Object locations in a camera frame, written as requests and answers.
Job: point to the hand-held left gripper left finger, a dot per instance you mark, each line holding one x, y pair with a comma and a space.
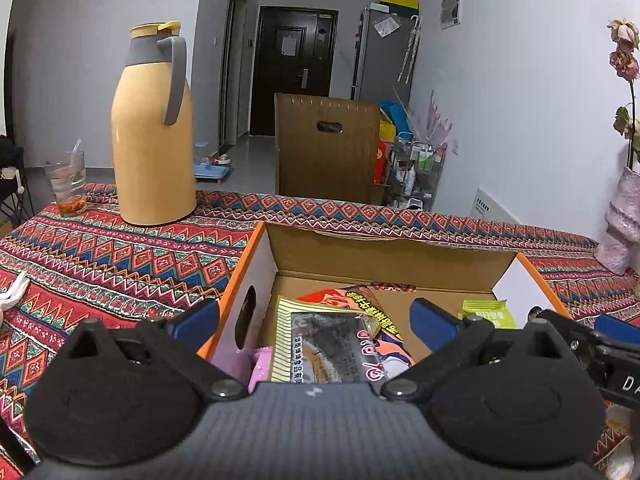
195, 320

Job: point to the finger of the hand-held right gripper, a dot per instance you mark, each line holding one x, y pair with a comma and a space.
617, 327
575, 332

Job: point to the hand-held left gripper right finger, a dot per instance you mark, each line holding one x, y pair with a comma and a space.
435, 320

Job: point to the red cartoon snack packet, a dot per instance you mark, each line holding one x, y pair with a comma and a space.
392, 332

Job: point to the green snack packet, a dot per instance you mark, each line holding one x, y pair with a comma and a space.
487, 312

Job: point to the red cardboard box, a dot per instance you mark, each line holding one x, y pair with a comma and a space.
390, 255

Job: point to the pink snack packet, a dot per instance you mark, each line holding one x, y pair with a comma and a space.
260, 370

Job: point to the yellow striped snack packet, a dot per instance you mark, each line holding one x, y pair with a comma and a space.
320, 340

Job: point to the pink textured vase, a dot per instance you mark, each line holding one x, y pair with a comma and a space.
622, 230

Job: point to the blue pet feeder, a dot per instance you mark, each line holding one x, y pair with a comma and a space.
212, 167

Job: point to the red yellow carton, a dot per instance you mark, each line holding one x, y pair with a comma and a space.
381, 160

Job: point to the white cotton glove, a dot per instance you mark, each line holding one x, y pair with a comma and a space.
12, 295

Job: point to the glass cup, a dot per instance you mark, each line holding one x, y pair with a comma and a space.
67, 185

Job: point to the yellow thermos jug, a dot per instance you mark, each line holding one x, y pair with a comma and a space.
150, 135

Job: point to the brown cardboard box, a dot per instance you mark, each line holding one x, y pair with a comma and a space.
325, 155

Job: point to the purple dried grass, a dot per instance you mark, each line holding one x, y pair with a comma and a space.
435, 120

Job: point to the blue roll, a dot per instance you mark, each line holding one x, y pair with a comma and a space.
395, 112

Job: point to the black folding chair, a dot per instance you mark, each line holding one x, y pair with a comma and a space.
10, 180

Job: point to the dried pink roses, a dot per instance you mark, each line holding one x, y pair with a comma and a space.
625, 60

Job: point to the grey refrigerator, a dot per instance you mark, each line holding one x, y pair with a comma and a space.
385, 50

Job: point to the white folded umbrella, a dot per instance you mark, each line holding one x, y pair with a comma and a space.
410, 45

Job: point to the dark entrance door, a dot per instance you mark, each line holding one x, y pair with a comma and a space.
295, 60

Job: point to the paper on door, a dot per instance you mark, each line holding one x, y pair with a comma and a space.
287, 44

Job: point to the plastic bag on refrigerator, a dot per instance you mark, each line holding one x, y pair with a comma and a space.
387, 26

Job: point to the yellow box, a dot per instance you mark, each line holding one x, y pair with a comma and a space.
399, 0

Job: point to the white wall heater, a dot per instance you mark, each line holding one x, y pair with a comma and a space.
492, 205

